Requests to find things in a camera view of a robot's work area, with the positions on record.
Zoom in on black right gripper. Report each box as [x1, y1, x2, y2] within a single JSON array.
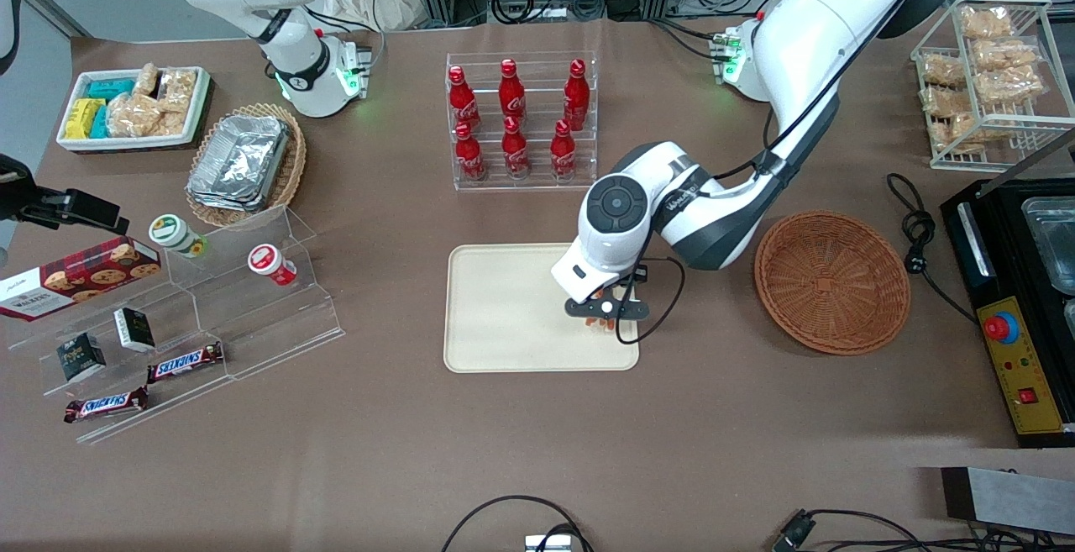
[[0, 155, 128, 235]]

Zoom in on oval tan wicker basket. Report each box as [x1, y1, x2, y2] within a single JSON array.
[[185, 103, 307, 229]]

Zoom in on cream plastic tray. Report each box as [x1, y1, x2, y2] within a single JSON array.
[[443, 241, 641, 374]]

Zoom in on round brown wicker basket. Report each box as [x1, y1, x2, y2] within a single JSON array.
[[753, 210, 912, 357]]

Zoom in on red tartan cookie box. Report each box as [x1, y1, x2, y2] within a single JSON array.
[[0, 237, 162, 322]]

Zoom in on white rectangular snack bin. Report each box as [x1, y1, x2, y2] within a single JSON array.
[[57, 66, 211, 152]]

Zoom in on green lid yogurt cup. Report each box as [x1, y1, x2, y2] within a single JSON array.
[[149, 213, 207, 259]]

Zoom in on yellow snack packet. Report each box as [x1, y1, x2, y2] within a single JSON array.
[[66, 98, 106, 139]]

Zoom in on small black carton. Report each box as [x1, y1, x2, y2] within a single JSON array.
[[113, 307, 156, 353], [56, 332, 108, 383]]

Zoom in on stacked aluminium foil trays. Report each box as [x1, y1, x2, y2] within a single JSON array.
[[186, 115, 291, 213]]

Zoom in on brown Snickers bar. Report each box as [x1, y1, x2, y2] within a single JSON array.
[[147, 341, 225, 384], [64, 386, 149, 424]]

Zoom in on red lid yogurt cup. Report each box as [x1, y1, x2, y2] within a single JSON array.
[[247, 244, 297, 287]]

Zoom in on clear acrylic step stand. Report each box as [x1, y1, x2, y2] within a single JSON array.
[[8, 262, 234, 445], [164, 206, 345, 381]]

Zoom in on red cola bottle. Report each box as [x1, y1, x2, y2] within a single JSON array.
[[564, 59, 590, 131], [454, 122, 488, 181], [501, 116, 531, 180], [499, 59, 527, 120], [550, 119, 578, 180], [448, 65, 481, 133]]

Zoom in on clear acrylic bottle rack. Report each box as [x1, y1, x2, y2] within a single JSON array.
[[445, 50, 599, 192]]

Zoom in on bagged fried snack pack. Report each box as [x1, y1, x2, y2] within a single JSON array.
[[974, 65, 1046, 105], [973, 38, 1038, 71], [960, 6, 1015, 39], [932, 113, 1000, 154], [921, 86, 979, 116], [921, 55, 967, 87]]

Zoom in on black appliance yellow panel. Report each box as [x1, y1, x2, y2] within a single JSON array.
[[941, 128, 1075, 449]]

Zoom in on grey metal box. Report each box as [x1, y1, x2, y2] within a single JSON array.
[[941, 466, 1075, 536]]

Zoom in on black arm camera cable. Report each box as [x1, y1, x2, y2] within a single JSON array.
[[0, 0, 39, 76], [616, 0, 925, 345]]

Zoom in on black looped cable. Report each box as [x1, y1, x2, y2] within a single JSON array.
[[441, 495, 595, 552]]

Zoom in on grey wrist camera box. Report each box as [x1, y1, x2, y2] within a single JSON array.
[[564, 297, 653, 323]]

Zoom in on black connector with cable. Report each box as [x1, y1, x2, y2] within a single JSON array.
[[771, 508, 1075, 552]]

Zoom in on black power cable with plug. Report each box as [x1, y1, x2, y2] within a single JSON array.
[[886, 172, 979, 323]]

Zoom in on white wire rack basket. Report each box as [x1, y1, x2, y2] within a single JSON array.
[[911, 0, 1075, 172]]

